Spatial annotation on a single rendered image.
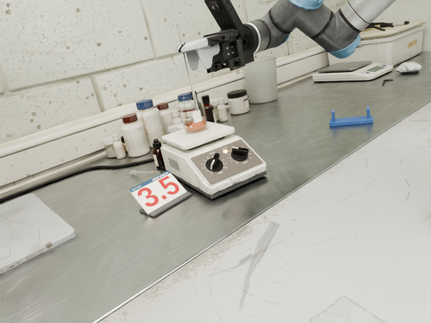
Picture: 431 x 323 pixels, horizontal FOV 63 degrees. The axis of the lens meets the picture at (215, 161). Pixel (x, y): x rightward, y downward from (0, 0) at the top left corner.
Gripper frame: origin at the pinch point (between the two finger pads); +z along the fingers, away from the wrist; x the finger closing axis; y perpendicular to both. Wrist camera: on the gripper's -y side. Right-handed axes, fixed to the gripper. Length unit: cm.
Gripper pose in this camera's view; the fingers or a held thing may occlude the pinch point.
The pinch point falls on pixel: (183, 45)
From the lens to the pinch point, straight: 72.3
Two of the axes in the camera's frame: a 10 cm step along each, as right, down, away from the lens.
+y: 2.0, 9.1, 3.5
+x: -7.4, -0.9, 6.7
